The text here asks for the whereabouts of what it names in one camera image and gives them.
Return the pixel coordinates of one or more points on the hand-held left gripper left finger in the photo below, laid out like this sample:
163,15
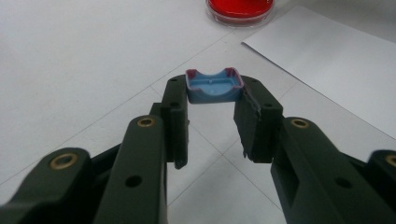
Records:
143,171

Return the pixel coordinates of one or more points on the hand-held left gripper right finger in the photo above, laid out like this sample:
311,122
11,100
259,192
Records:
311,174

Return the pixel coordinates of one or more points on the light blue stamp cap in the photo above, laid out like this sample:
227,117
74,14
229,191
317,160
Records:
214,90

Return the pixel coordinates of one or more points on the red round dish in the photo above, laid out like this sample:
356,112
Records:
239,9

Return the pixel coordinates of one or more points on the white paper sheet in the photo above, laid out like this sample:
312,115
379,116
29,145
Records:
327,62

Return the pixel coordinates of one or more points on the white table cover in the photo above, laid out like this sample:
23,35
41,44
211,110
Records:
77,62

